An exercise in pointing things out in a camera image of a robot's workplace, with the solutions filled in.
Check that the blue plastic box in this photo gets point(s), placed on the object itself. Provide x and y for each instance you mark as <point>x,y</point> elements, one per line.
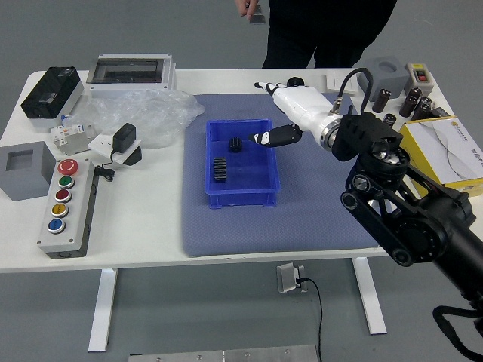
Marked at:
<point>249,177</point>

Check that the five-button control station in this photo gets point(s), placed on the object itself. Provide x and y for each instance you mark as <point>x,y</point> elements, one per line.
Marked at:
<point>64,211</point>

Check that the black lidded enclosure box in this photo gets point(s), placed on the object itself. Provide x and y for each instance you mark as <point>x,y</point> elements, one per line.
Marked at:
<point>51,94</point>

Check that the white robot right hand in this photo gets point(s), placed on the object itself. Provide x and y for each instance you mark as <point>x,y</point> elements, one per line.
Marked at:
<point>302,105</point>

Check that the yellow and white cardboard box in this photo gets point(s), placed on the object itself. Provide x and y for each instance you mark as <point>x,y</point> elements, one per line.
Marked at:
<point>445,151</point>

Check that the brown cylindrical capacitor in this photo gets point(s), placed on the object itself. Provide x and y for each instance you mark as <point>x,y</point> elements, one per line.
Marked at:
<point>381,100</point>
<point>407,106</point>
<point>414,92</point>
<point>424,105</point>
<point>389,118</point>

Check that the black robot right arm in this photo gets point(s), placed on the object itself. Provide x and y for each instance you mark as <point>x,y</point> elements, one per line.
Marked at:
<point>415,226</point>

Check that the person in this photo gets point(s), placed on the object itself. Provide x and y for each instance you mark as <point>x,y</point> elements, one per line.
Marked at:
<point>324,30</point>

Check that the grey-blue mat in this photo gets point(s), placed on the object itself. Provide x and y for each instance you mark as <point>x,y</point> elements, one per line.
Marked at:
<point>302,226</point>

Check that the dark floor hatch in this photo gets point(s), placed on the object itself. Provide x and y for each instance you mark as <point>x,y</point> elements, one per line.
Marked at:
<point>259,20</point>

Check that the silver floor outlet box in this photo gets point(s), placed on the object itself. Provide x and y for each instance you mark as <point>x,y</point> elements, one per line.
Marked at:
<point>287,278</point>

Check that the small black flat part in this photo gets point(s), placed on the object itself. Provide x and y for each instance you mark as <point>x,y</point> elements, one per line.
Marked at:
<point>439,112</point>

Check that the white socket outlet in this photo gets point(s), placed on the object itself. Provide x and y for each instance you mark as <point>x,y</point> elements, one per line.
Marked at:
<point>99,144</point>

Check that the black power adapter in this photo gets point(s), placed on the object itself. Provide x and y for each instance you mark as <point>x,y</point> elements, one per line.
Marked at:
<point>123,137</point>

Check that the clear-lid distribution box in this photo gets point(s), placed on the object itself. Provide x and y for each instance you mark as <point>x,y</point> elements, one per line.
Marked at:
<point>128,73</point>

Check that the black round knob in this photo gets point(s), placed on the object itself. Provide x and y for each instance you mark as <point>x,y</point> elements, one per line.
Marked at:
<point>296,80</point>

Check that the white circuit breaker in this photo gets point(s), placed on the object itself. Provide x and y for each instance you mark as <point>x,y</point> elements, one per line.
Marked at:
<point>69,138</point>

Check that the white wall switch panel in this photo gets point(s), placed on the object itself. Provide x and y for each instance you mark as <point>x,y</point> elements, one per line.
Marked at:
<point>334,81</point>

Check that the grey block with round hole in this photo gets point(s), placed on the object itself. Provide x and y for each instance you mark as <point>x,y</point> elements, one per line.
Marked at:
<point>388,75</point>

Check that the person's hand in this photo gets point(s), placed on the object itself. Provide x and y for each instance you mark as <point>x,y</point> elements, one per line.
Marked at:
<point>247,7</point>

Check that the grey metal plate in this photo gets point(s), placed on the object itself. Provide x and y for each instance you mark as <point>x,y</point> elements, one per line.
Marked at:
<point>222,355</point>

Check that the white table leg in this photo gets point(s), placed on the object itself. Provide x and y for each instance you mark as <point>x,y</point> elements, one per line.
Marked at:
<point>371,298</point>
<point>102,309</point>

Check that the beige push button switch box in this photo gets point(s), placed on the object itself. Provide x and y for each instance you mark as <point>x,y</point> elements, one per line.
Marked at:
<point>419,77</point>

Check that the big black gear nut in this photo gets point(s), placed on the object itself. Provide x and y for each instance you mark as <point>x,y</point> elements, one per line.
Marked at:
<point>219,170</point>

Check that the grey block with square hole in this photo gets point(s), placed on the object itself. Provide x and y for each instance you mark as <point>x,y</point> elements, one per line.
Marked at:
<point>24,177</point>

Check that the clear plastic bag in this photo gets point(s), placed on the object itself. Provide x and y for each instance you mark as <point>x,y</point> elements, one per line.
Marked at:
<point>151,109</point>

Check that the small black gear nut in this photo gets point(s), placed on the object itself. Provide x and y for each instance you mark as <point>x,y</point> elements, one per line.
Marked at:
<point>235,145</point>

